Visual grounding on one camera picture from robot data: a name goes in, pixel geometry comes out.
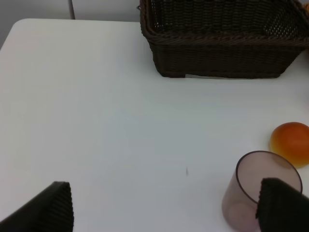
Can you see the red yellow peach fruit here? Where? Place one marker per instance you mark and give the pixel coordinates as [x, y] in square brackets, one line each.
[291, 141]

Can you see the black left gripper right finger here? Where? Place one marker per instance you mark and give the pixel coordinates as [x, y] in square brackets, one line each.
[281, 208]

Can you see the dark brown wicker basket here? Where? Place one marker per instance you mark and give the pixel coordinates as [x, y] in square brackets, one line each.
[249, 39]

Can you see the translucent purple plastic cup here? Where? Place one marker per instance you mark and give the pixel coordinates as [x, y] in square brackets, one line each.
[240, 201]

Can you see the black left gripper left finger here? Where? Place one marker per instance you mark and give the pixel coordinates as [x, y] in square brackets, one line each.
[49, 211]

